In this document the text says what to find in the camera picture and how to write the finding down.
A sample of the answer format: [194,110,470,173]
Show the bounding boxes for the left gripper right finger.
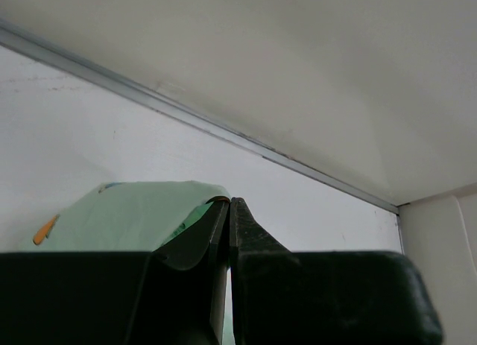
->
[230,198,443,344]

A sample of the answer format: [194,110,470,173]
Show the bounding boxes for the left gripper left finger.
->
[1,201,228,344]

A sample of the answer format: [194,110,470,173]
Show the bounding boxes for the green cartoon print cloth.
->
[16,180,233,345]

